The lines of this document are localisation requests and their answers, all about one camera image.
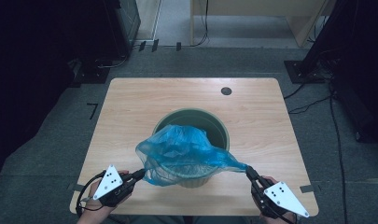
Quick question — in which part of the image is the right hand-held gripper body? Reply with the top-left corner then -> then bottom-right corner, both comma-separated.
253,176 -> 311,218

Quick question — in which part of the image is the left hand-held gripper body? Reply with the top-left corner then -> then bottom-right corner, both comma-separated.
92,164 -> 137,208

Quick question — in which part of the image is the blue plastic bag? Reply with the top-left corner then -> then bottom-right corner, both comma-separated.
134,124 -> 250,188

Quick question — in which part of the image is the green plastic bucket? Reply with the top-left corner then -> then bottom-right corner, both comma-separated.
152,107 -> 231,189

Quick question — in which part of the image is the person's right hand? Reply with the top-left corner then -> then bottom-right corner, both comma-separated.
253,194 -> 298,224

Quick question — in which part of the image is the person's left hand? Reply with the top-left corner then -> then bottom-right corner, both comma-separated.
85,174 -> 116,216

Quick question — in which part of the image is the grey tape piece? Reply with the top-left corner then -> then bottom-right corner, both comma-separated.
299,184 -> 319,194
67,182 -> 88,193

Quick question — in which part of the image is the black square stand base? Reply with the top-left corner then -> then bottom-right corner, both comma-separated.
72,59 -> 111,85
284,60 -> 327,84

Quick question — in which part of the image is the black curtain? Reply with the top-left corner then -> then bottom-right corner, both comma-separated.
0,0 -> 124,190
301,0 -> 378,147

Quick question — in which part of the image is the dark cabinet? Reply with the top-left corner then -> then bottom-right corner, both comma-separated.
102,0 -> 142,60

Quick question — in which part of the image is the light wooden desk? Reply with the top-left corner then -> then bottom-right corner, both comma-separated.
189,0 -> 337,49

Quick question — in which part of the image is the right hand-held gripper cable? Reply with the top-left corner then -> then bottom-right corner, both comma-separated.
255,186 -> 299,224

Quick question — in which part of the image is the hand-held gripper cable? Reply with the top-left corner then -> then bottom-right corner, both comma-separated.
75,170 -> 107,218
255,186 -> 299,224

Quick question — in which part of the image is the left hand-held gripper cable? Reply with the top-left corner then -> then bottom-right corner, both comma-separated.
75,170 -> 107,218

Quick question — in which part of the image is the long black floor cable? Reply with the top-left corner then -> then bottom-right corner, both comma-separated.
328,79 -> 350,224

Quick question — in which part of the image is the pale floor cable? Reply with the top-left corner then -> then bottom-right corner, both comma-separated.
96,54 -> 131,70

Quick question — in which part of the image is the black hanging desk cable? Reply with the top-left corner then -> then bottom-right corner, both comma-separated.
192,0 -> 210,48

